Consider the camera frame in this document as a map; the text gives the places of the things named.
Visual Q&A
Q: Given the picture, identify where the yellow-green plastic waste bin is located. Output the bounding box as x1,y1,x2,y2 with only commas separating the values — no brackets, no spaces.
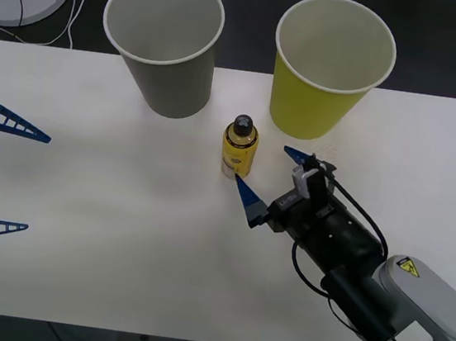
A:
263,0,404,151

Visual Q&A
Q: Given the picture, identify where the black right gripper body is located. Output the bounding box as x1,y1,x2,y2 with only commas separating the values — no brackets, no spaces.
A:
264,165,354,245

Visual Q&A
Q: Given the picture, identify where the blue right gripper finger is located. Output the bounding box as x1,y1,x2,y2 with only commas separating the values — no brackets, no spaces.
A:
228,173,274,231
281,145,339,175

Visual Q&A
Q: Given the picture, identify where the grey plastic waste bin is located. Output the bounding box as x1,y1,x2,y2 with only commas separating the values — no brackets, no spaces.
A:
91,0,227,124

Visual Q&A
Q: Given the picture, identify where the yellow bottle with black cap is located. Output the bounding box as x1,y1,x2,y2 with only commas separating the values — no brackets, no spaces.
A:
217,112,263,182

